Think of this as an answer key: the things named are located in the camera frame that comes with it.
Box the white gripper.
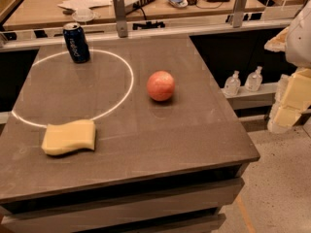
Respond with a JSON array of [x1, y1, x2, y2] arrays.
[[264, 27, 311, 134]]

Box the blue pepsi can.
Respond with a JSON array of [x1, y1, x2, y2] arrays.
[[63, 22, 90, 63]]

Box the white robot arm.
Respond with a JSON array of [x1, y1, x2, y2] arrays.
[[264, 1, 311, 133]]

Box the yellow sponge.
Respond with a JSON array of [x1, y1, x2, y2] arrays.
[[42, 119, 96, 156]]

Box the clear bottle right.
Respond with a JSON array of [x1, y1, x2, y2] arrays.
[[245, 66, 262, 91]]

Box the clear bottle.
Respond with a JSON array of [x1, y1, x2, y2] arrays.
[[224, 71, 241, 96], [245, 66, 262, 91]]

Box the clear bottle left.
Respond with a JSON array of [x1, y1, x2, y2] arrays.
[[224, 71, 241, 96]]

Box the blue white face mask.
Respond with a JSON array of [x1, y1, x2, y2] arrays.
[[167, 0, 188, 8]]

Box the red apple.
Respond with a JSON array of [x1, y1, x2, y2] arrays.
[[147, 71, 175, 102]]

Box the grey power strip box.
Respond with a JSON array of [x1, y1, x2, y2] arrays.
[[124, 0, 155, 14]]

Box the lower drawer front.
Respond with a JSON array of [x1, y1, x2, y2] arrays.
[[106, 214, 225, 233]]

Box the drawer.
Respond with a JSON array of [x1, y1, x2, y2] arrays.
[[106, 214, 225, 233], [3, 178, 244, 233]]

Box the white papers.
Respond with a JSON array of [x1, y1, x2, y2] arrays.
[[58, 0, 112, 10]]

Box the white round dish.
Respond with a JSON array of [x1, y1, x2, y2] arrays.
[[72, 8, 95, 22]]

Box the upper drawer front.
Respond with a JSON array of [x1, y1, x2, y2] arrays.
[[3, 178, 244, 233]]

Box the grey metal post right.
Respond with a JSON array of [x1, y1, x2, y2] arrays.
[[231, 0, 247, 28]]

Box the grey metal post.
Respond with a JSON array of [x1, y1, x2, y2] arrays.
[[113, 0, 128, 38], [231, 0, 247, 28]]

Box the grey metal post left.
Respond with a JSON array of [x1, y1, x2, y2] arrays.
[[113, 0, 128, 38]]

